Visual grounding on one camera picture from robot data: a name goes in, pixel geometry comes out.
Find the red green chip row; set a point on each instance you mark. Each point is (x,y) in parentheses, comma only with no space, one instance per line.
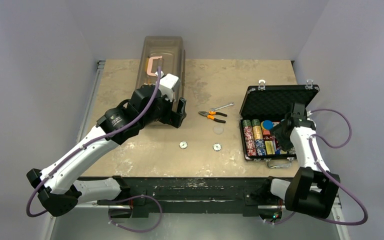
(249,138)

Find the yellow blue card deck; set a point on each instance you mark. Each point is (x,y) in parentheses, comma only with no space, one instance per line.
(270,147)

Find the orange black pliers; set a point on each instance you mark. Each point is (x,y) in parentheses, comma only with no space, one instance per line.
(211,115)

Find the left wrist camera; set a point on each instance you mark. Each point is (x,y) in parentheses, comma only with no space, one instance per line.
(169,85)

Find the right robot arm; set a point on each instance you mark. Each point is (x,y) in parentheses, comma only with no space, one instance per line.
(312,190)

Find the white poker chip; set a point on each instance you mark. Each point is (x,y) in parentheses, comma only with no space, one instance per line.
(183,144)
(217,147)

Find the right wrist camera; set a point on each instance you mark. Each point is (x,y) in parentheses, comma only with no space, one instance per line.
(309,117)

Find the clear round disc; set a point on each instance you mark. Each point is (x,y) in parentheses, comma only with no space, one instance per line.
(218,129)

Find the yellow green chip row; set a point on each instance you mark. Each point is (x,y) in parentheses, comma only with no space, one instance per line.
(258,137)

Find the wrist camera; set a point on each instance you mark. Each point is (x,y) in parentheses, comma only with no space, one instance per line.
(169,85)
(309,117)

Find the silver wrench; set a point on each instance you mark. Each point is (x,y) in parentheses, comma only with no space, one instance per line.
(214,109)

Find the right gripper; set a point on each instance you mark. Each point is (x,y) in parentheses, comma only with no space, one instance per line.
(281,133)

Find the translucent brown storage box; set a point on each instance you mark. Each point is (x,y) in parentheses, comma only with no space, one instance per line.
(171,48)

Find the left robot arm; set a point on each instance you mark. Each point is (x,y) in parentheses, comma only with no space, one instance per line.
(60,187)

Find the pink box handle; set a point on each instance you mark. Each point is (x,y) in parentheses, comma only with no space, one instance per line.
(151,64)

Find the black metal table frame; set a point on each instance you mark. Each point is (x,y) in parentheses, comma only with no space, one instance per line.
(246,196)

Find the blue round button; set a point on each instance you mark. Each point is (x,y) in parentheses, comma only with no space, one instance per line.
(267,125)

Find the black poker case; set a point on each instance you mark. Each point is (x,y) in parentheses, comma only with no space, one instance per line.
(272,103)

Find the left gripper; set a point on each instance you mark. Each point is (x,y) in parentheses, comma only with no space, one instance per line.
(175,120)

